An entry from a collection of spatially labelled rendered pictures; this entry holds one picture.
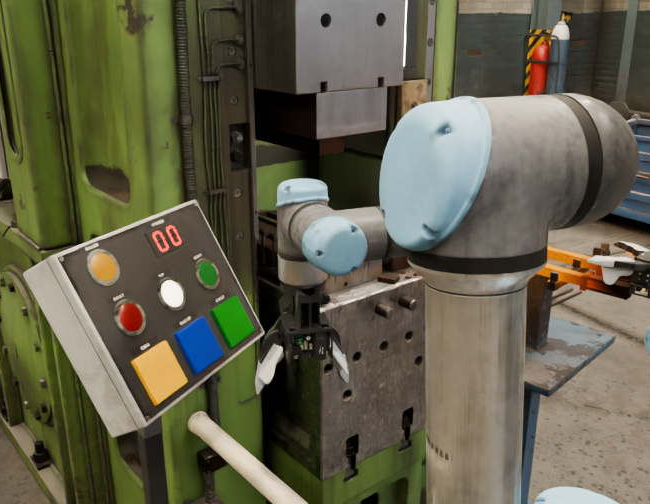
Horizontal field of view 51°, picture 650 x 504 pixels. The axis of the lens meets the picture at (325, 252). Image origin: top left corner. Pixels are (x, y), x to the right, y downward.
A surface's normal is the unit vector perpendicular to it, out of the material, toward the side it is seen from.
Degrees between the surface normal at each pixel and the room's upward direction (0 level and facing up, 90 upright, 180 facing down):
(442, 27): 90
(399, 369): 90
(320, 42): 90
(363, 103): 90
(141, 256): 60
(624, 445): 0
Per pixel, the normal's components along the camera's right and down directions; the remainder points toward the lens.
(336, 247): 0.36, 0.31
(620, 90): -0.88, 0.16
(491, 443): 0.15, 0.23
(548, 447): 0.00, -0.94
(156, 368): 0.78, -0.34
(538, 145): 0.31, -0.22
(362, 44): 0.63, 0.26
